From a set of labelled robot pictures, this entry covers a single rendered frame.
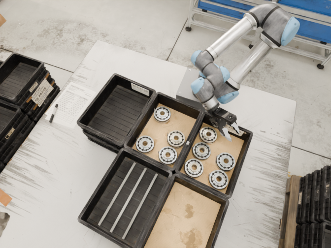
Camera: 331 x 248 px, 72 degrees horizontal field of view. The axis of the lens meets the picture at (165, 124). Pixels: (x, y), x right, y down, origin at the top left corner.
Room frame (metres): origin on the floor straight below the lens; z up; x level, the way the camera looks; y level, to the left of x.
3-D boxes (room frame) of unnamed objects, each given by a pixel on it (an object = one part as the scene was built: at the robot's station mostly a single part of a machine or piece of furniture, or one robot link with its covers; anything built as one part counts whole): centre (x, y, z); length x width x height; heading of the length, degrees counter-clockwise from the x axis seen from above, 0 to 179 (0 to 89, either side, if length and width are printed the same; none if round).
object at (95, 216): (0.18, 0.16, 0.87); 0.40 x 0.30 x 0.11; 157
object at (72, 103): (0.80, 0.66, 0.70); 0.33 x 0.23 x 0.01; 163
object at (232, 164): (0.41, -0.34, 0.86); 0.10 x 0.10 x 0.01
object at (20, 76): (1.09, 1.22, 0.37); 0.40 x 0.30 x 0.45; 163
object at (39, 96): (1.06, 1.07, 0.41); 0.31 x 0.02 x 0.16; 163
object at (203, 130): (0.56, -0.25, 0.86); 0.10 x 0.10 x 0.01
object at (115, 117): (0.67, 0.28, 0.87); 0.40 x 0.30 x 0.11; 157
